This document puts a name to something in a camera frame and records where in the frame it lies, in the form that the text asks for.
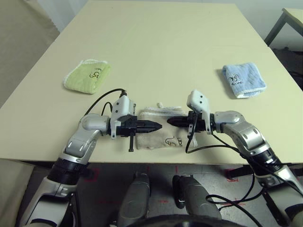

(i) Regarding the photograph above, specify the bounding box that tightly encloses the grey robot left leg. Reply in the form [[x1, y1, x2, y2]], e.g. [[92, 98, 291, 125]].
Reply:
[[117, 172, 152, 227]]

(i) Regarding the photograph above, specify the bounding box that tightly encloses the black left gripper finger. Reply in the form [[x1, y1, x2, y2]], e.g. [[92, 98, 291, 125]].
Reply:
[[136, 127, 161, 134], [136, 120, 163, 130]]

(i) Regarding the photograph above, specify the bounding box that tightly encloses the grey robot leg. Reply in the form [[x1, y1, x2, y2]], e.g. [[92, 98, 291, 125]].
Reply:
[[117, 172, 152, 227], [172, 175, 222, 227]]

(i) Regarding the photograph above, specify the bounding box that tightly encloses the thin black cable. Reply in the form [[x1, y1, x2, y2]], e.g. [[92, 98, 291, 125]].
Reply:
[[205, 172, 268, 227]]

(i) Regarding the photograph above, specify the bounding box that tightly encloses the folded blue towel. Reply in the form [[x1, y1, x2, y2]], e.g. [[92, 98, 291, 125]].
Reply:
[[222, 61, 267, 99]]

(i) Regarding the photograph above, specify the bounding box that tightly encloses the beige towel with white trim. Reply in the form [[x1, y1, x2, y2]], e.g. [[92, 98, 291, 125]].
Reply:
[[136, 101, 198, 151]]

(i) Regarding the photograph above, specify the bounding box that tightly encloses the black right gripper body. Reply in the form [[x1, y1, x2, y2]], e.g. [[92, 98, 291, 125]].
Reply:
[[186, 111, 217, 140]]

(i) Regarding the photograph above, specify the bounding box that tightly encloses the folded green towel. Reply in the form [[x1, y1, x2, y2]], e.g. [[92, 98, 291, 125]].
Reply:
[[62, 59, 112, 95]]

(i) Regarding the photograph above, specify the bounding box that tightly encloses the black robot waist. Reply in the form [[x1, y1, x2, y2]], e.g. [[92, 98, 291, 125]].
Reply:
[[142, 214, 228, 227]]

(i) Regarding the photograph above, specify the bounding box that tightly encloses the beige fabric curtain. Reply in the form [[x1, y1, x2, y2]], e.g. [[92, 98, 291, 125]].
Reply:
[[0, 0, 60, 107]]

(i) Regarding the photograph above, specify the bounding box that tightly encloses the side table with black legs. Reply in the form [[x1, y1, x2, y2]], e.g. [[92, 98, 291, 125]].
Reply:
[[264, 7, 303, 47]]

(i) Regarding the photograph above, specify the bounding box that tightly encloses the grey robot right leg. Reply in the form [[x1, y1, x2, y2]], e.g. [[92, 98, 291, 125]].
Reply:
[[172, 175, 222, 227]]

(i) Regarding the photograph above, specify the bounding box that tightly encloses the black table leg bar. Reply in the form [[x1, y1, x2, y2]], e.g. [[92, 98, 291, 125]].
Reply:
[[226, 165, 303, 179]]

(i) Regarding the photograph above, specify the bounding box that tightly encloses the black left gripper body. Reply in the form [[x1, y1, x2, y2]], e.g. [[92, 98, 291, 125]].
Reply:
[[116, 115, 140, 153]]

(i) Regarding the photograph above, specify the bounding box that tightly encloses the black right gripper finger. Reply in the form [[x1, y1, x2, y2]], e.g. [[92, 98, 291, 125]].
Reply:
[[168, 115, 190, 122], [167, 120, 190, 127]]

